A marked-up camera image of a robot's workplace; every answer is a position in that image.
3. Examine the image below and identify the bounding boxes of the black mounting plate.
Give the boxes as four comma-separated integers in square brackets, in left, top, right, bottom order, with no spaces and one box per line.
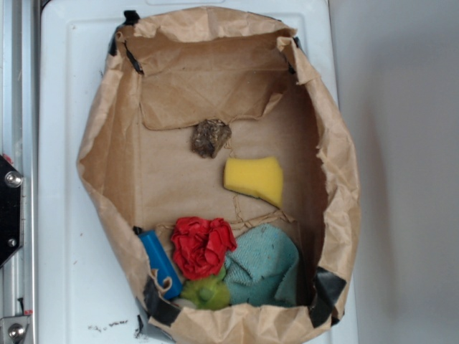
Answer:
[0,156,24,268]

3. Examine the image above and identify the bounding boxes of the crumpled red plastic ball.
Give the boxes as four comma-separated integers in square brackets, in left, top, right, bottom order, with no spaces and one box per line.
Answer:
[171,216,237,280]

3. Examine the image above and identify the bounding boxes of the yellow sponge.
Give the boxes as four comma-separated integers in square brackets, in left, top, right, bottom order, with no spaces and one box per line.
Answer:
[223,156,283,209]

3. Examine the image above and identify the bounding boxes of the lime green fuzzy toy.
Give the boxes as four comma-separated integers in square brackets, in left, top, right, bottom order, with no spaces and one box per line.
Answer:
[180,267,230,310]

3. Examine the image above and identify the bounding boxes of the metal corner bracket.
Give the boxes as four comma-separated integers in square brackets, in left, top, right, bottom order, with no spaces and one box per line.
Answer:
[1,310,34,344]

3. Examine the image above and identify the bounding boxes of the aluminium frame rail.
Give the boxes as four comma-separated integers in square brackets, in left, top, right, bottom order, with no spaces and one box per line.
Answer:
[1,1,41,343]

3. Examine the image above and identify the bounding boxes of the teal green sponge cloth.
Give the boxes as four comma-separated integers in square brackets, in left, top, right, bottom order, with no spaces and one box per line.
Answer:
[224,224,299,307]

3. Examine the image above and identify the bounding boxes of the blue plastic cylinder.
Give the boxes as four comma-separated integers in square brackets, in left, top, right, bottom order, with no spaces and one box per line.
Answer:
[138,231,182,300]

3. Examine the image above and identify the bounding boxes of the brown crumpled lump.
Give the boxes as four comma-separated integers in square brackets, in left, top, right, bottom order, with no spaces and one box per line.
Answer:
[191,120,232,158]

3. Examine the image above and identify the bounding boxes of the brown paper bag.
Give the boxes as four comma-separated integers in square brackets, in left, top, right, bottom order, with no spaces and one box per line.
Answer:
[77,6,361,343]

